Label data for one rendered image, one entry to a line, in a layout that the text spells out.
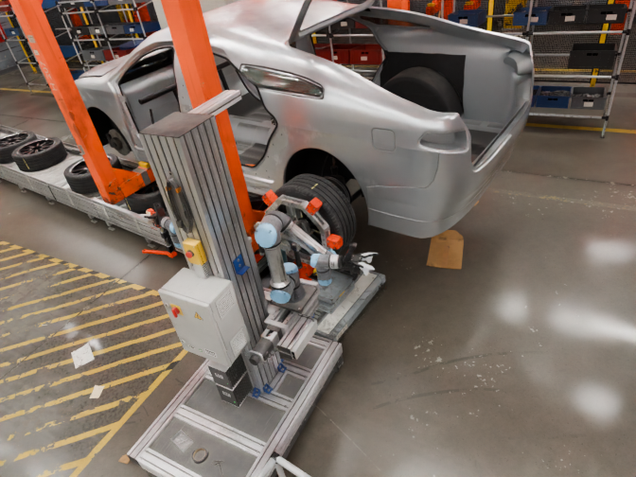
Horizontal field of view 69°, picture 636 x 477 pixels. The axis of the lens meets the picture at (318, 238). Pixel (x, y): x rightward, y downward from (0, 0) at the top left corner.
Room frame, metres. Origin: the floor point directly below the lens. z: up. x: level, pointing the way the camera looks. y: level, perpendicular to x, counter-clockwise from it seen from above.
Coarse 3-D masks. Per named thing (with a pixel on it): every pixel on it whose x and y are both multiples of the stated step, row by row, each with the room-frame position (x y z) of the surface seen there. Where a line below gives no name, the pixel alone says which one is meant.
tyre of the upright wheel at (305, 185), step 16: (304, 176) 2.99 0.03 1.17; (320, 176) 2.95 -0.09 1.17; (288, 192) 2.86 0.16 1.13; (304, 192) 2.76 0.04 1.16; (320, 192) 2.77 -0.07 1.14; (336, 192) 2.81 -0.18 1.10; (320, 208) 2.68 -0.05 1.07; (336, 208) 2.69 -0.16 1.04; (352, 208) 2.78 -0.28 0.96; (336, 224) 2.61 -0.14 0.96; (352, 224) 2.72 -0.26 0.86
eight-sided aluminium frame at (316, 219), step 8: (280, 200) 2.80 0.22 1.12; (288, 200) 2.77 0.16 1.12; (296, 200) 2.76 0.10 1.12; (304, 200) 2.73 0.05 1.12; (272, 208) 2.87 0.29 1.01; (304, 208) 2.66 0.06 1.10; (312, 216) 2.63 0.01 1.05; (320, 216) 2.65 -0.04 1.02; (320, 224) 2.59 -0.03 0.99; (320, 232) 2.59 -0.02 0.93; (328, 232) 2.60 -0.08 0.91; (328, 248) 2.60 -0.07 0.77; (304, 256) 2.78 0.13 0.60
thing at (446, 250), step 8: (448, 232) 3.54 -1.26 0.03; (456, 232) 3.52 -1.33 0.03; (432, 240) 3.47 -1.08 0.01; (440, 240) 3.45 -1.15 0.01; (448, 240) 3.43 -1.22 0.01; (456, 240) 3.41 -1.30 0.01; (432, 248) 3.36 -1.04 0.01; (440, 248) 3.34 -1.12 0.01; (448, 248) 3.32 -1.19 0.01; (456, 248) 3.30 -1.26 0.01; (432, 256) 3.23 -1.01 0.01; (440, 256) 3.22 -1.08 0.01; (448, 256) 3.20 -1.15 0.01; (456, 256) 3.18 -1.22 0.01; (432, 264) 3.12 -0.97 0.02; (440, 264) 3.11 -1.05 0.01; (448, 264) 3.10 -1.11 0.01; (456, 264) 3.08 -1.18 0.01
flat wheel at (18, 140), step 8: (8, 136) 7.07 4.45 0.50; (16, 136) 7.04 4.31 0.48; (24, 136) 7.02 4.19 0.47; (32, 136) 6.87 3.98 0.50; (0, 144) 6.81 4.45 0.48; (8, 144) 6.76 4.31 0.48; (16, 144) 6.63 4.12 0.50; (0, 152) 6.56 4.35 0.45; (8, 152) 6.55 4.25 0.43; (0, 160) 6.58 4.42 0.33; (8, 160) 6.55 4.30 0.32
